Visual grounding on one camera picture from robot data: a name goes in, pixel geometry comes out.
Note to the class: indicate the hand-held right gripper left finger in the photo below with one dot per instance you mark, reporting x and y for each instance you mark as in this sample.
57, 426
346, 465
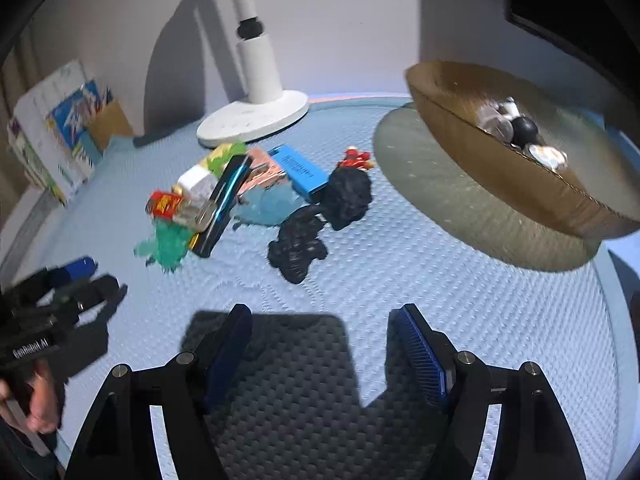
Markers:
229, 355

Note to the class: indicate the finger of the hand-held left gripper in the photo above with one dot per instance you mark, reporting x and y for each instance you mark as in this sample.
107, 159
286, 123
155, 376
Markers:
97, 292
75, 269

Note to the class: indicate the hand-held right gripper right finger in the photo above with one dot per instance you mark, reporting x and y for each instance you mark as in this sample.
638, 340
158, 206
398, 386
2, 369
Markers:
422, 355

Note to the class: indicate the white charger plug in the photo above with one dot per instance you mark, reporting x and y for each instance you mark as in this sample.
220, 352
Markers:
196, 182

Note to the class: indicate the blue lighter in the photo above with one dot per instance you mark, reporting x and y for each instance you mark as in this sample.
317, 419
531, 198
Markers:
302, 170

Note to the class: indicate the golden bowl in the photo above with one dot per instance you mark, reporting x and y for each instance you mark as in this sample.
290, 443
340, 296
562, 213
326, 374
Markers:
500, 170

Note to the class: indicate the person's left hand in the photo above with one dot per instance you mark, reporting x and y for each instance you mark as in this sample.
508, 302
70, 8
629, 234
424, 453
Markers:
42, 405

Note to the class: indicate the blue textured table mat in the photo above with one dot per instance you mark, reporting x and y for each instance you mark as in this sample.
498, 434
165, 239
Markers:
380, 270

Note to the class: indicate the red snack packet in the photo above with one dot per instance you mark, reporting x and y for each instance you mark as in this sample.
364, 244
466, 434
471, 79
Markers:
164, 204

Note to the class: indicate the silver metal clip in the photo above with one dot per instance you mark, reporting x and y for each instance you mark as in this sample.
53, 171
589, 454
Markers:
196, 215

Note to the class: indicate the black lumpy toy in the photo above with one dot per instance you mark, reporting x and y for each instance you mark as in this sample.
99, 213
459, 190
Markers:
347, 197
297, 247

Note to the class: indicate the stack of colourful books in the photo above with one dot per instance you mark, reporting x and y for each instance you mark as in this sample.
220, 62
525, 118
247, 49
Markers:
47, 125

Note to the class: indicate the brown cardboard box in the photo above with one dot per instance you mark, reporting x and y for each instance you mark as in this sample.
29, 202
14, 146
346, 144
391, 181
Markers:
111, 125

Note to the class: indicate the teal plastic toy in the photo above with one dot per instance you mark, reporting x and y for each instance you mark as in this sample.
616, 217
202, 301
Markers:
270, 207

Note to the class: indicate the black and blue stapler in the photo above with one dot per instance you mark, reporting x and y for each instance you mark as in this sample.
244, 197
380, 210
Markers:
225, 200

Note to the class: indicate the orange small box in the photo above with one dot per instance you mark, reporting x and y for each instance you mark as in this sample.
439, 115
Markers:
264, 167

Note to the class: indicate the red toy figure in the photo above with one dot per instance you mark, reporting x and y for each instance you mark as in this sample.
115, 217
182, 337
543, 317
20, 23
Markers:
355, 158

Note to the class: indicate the white oval trinket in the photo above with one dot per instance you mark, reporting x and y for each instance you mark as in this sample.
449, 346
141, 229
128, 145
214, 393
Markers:
546, 155

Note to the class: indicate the white cylindrical trinket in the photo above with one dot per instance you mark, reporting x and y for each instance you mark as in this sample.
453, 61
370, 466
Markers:
492, 120

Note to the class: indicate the black ball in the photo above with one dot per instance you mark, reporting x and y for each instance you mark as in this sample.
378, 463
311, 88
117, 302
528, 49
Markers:
524, 131

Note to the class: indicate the white lamp base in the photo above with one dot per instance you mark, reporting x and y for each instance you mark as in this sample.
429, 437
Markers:
255, 70

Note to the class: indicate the dark wall monitor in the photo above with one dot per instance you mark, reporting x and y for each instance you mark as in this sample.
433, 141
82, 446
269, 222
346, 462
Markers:
575, 5

